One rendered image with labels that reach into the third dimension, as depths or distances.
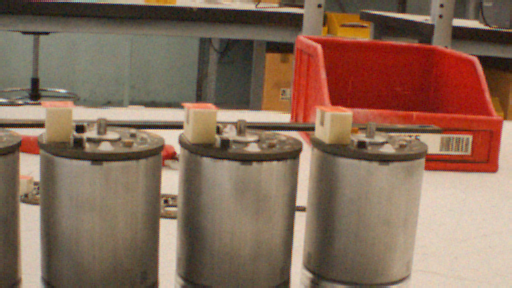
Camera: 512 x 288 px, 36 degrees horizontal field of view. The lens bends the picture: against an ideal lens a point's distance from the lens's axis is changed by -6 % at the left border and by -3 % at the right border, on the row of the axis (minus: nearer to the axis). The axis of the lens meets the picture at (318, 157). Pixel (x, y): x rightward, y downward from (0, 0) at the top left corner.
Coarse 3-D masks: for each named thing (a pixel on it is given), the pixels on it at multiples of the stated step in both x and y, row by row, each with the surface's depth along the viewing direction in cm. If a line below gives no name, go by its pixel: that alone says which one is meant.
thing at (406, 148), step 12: (384, 132) 18; (312, 144) 17; (324, 144) 16; (336, 144) 16; (360, 144) 16; (396, 144) 17; (408, 144) 17; (420, 144) 17; (348, 156) 16; (360, 156) 16; (372, 156) 16; (384, 156) 16; (396, 156) 16; (408, 156) 16; (420, 156) 16
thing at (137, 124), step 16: (144, 128) 17; (160, 128) 17; (176, 128) 17; (256, 128) 18; (272, 128) 18; (288, 128) 18; (304, 128) 18; (384, 128) 19; (400, 128) 19; (416, 128) 19; (432, 128) 19
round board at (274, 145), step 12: (216, 132) 17; (228, 132) 17; (252, 132) 17; (264, 132) 17; (276, 132) 17; (180, 144) 16; (192, 144) 15; (204, 144) 15; (216, 144) 15; (228, 144) 15; (240, 144) 16; (264, 144) 16; (276, 144) 16; (288, 144) 16; (300, 144) 16; (216, 156) 15; (228, 156) 15; (240, 156) 15; (252, 156) 15; (264, 156) 15; (276, 156) 15; (288, 156) 15
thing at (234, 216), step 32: (192, 160) 15; (224, 160) 15; (256, 160) 15; (288, 160) 16; (192, 192) 15; (224, 192) 15; (256, 192) 15; (288, 192) 16; (192, 224) 16; (224, 224) 15; (256, 224) 15; (288, 224) 16; (192, 256) 16; (224, 256) 15; (256, 256) 16; (288, 256) 16
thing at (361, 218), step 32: (352, 128) 18; (320, 160) 17; (352, 160) 16; (384, 160) 16; (416, 160) 16; (320, 192) 17; (352, 192) 16; (384, 192) 16; (416, 192) 17; (320, 224) 17; (352, 224) 16; (384, 224) 16; (416, 224) 17; (320, 256) 17; (352, 256) 16; (384, 256) 16
